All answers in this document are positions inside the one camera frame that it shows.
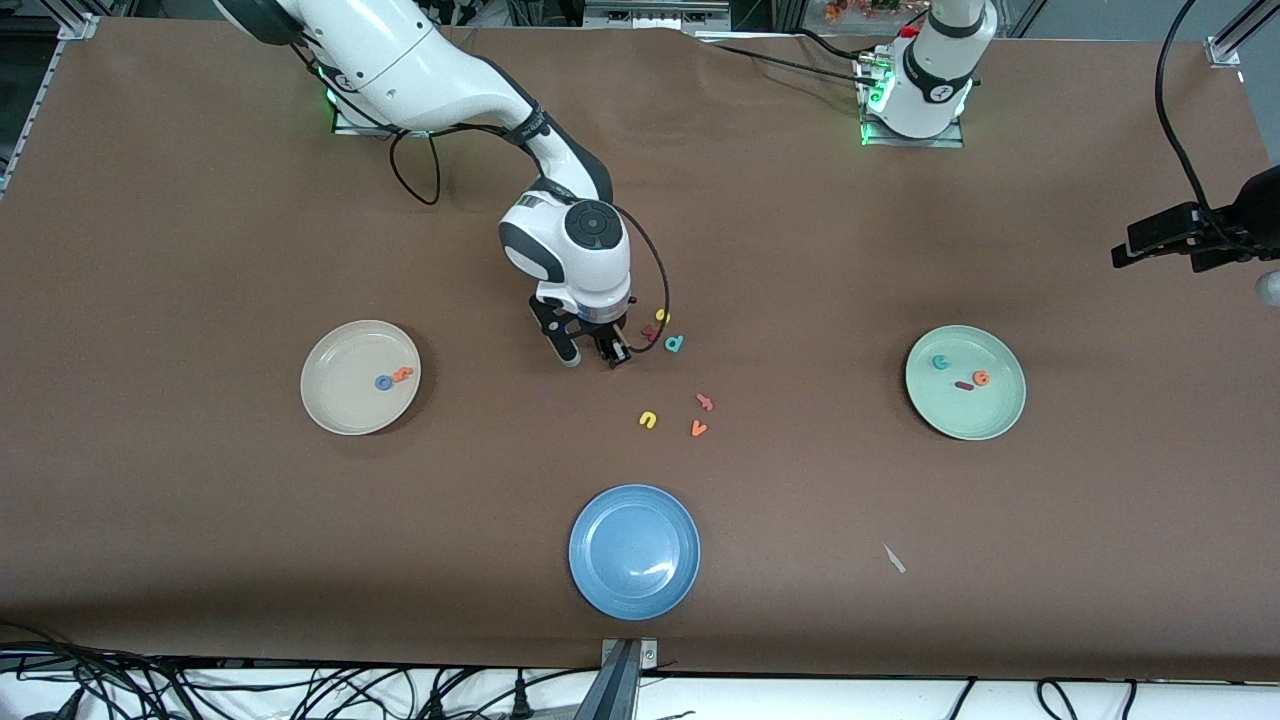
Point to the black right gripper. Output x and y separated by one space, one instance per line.
604 335

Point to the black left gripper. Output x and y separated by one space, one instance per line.
1226 236

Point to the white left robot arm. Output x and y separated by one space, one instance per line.
935 80

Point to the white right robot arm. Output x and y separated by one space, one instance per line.
400 60

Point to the blue round plate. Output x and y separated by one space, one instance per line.
634 552

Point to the green round plate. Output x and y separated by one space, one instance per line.
965 415

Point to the beige round plate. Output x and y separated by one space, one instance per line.
345 400

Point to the small white paper scrap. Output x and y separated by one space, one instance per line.
894 558

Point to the grey power strip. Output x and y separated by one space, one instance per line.
655 15

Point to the orange background object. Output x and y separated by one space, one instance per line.
860 8

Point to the brown table cover mat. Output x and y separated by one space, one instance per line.
200 520

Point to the aluminium frame profile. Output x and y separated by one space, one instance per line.
75 28
1225 50

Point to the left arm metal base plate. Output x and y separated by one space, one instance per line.
910 143

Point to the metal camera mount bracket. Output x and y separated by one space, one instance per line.
648 655

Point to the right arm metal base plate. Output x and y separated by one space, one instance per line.
345 127

